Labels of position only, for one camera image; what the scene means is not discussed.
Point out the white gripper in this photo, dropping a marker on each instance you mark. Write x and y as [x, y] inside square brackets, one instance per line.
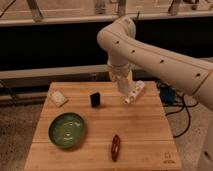
[120, 73]

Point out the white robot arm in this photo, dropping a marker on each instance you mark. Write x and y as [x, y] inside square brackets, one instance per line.
[192, 76]

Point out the black eraser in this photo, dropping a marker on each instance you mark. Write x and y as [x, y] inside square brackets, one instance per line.
[95, 99]

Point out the green ceramic bowl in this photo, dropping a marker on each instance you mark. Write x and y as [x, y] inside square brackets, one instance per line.
[67, 130]

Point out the dark red oblong object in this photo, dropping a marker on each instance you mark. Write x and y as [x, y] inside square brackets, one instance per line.
[115, 148]

